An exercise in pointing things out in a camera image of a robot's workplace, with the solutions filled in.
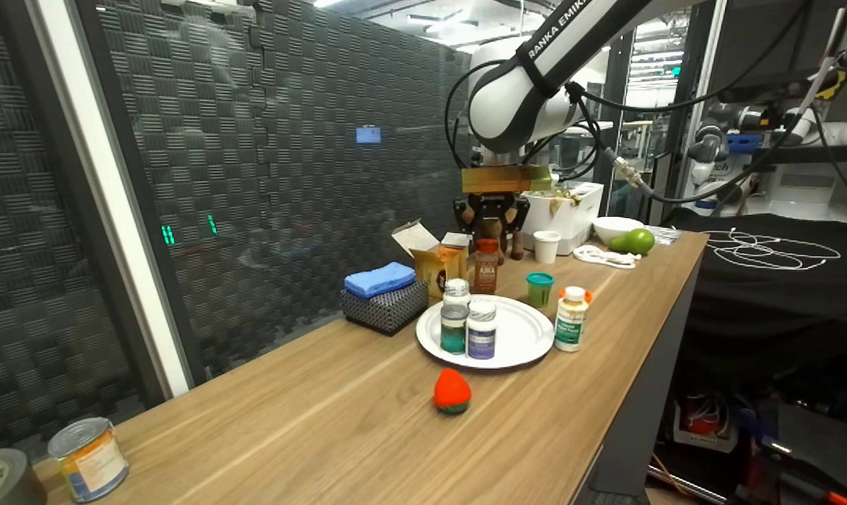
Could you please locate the white paper cup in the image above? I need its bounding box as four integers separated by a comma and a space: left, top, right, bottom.
529, 228, 563, 266

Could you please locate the red white box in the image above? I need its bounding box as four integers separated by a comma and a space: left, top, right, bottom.
674, 391, 740, 458

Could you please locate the white bottle purple label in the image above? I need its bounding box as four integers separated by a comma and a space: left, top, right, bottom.
466, 294, 503, 362

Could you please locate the dark green label bottle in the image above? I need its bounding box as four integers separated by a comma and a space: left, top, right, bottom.
437, 317, 471, 356

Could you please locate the brown spice jar orange lid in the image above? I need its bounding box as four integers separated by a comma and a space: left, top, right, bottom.
468, 237, 504, 294

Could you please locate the grey duct tape roll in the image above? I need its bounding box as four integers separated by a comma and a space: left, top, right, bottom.
0, 446, 51, 505

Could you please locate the white window frame post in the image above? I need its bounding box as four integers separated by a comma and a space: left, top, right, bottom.
26, 0, 196, 401

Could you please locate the white paper plate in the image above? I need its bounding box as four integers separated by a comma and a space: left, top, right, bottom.
412, 293, 559, 374

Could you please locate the yellow open tea box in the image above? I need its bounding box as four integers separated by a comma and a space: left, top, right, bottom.
389, 218, 473, 303

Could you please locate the blue sponge cloth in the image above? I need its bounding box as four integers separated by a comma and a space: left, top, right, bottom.
343, 258, 417, 303

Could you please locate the green tub teal lid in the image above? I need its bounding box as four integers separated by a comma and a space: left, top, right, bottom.
521, 270, 559, 308

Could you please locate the white lab equipment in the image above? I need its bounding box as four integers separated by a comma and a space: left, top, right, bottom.
687, 96, 847, 228

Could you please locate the green toy pear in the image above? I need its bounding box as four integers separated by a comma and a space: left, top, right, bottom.
609, 228, 657, 258

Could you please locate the red toy strawberry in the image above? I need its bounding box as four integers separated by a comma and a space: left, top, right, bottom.
428, 364, 473, 418

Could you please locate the white coiled cable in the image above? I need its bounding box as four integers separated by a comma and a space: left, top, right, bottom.
703, 228, 844, 276

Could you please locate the black covered side table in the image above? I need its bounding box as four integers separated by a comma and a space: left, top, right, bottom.
671, 207, 847, 340

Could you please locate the white bowl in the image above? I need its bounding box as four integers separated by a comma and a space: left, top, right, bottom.
593, 214, 649, 247

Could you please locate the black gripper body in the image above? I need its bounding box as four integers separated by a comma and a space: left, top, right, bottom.
455, 167, 538, 228

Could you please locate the white bottle green label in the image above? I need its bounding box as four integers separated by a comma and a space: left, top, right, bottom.
552, 283, 593, 353

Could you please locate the tin can with label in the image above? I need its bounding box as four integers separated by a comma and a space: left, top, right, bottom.
44, 416, 131, 505

